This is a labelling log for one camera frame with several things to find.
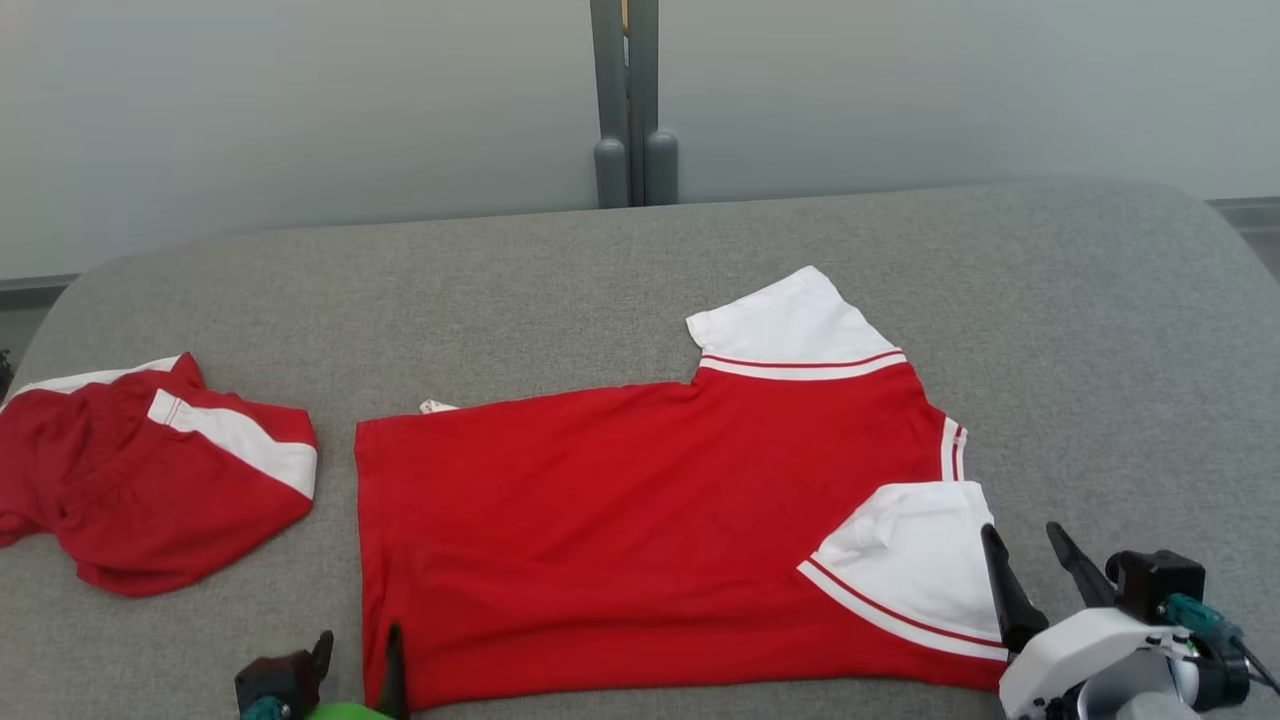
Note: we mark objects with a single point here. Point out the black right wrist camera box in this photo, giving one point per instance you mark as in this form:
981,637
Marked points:
1155,580

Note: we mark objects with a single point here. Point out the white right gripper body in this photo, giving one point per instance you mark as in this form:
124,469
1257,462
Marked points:
1070,660

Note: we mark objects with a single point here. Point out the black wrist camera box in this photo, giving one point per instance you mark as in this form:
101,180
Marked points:
275,675
1155,580

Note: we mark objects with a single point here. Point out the grey metal partition post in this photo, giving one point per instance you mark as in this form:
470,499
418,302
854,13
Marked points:
630,100

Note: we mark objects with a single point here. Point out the teal left camera plug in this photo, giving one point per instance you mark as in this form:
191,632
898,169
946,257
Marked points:
262,710

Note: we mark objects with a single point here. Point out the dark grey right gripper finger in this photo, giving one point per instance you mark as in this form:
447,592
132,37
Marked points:
1010,600
1080,575

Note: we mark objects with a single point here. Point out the teal camera plug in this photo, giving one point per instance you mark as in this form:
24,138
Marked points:
1200,615
262,710

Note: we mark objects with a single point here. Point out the red shorts with white stripe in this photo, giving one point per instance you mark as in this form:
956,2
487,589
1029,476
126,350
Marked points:
150,500

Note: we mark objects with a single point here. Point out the teal right camera plug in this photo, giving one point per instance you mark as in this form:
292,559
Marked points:
1200,615

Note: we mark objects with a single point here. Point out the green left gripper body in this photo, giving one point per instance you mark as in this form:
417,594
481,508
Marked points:
350,713

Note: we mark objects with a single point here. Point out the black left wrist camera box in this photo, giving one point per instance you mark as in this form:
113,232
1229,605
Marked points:
275,675

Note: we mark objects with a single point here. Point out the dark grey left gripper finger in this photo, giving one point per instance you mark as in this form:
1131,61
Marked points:
395,680
322,655

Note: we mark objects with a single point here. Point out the red jersey with white sleeves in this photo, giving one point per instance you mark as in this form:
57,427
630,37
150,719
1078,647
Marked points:
600,540

